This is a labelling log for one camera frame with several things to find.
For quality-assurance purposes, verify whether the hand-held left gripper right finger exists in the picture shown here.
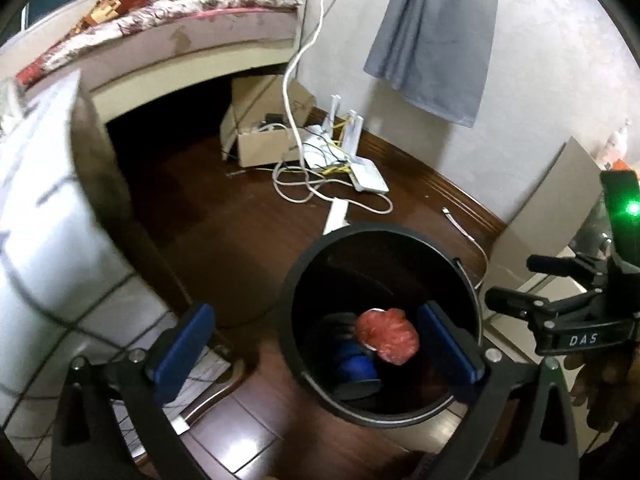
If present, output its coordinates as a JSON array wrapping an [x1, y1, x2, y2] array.
[[416, 301, 582, 480]]

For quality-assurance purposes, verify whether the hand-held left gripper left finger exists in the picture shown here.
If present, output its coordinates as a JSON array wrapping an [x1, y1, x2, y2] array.
[[50, 302, 217, 480]]

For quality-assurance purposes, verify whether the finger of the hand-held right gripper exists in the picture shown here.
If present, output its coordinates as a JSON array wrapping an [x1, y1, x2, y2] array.
[[527, 254, 610, 287], [484, 285, 607, 332]]

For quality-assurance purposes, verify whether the red plastic bag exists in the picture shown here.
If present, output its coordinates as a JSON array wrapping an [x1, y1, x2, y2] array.
[[354, 308, 420, 365]]

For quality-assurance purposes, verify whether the black trash bin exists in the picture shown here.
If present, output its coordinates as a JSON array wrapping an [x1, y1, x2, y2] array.
[[277, 222, 487, 429]]

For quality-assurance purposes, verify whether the person's right hand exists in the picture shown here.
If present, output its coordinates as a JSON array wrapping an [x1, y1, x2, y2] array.
[[564, 345, 632, 433]]

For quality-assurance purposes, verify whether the grey cardboard sheet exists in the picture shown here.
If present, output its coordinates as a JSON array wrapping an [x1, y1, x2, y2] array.
[[492, 136, 614, 281]]

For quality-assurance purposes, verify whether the white bottle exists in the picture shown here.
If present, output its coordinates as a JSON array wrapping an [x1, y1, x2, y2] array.
[[599, 119, 633, 169]]

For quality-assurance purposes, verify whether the blue crumpled wrapper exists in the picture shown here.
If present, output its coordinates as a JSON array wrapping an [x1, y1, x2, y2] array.
[[327, 314, 385, 402]]

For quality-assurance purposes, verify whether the white power strip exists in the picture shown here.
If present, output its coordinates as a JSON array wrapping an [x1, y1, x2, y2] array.
[[322, 198, 350, 236]]

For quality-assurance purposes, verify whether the white router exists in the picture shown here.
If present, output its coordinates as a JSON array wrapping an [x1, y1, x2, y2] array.
[[302, 95, 390, 194]]

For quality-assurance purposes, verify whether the white checkered cloth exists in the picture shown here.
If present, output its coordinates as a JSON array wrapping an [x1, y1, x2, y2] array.
[[0, 67, 237, 461]]

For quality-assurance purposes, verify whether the cardboard box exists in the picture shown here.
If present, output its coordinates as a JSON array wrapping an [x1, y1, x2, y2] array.
[[220, 75, 317, 169]]

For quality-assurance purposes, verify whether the grey hanging cloth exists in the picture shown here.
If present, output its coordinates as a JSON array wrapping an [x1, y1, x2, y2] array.
[[363, 0, 501, 129]]

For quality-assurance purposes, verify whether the bed with floral cover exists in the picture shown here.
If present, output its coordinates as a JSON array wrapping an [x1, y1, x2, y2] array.
[[15, 0, 302, 92]]

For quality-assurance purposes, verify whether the red patterned cloth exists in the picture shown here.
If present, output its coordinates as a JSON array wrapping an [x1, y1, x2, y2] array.
[[79, 0, 167, 27]]

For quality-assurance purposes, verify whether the thin white cable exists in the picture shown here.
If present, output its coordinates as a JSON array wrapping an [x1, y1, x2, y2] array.
[[442, 207, 489, 292]]

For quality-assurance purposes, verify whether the yellow network cable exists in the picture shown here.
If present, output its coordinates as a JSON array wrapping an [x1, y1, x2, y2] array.
[[319, 117, 354, 177]]

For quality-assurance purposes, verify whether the beige bed frame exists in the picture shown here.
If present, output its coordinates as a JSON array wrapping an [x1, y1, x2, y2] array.
[[15, 2, 304, 128]]

